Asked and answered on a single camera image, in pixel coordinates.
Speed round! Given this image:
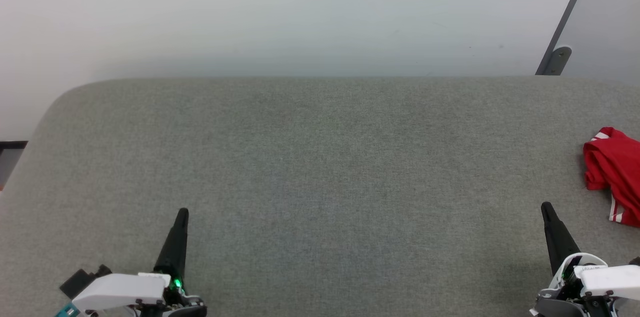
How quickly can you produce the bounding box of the red and white jersey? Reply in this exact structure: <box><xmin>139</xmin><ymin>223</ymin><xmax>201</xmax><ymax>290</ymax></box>
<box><xmin>582</xmin><ymin>127</ymin><xmax>640</xmax><ymax>229</ymax></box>

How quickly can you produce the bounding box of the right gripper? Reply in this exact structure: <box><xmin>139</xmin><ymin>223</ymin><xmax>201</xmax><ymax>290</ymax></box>
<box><xmin>529</xmin><ymin>201</ymin><xmax>640</xmax><ymax>317</ymax></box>

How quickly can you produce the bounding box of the grey metal wall strip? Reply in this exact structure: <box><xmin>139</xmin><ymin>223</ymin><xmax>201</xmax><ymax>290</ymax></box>
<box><xmin>535</xmin><ymin>0</ymin><xmax>601</xmax><ymax>76</ymax></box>

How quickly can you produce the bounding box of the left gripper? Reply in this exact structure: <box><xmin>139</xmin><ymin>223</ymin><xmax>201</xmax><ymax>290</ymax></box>
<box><xmin>70</xmin><ymin>208</ymin><xmax>208</xmax><ymax>317</ymax></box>

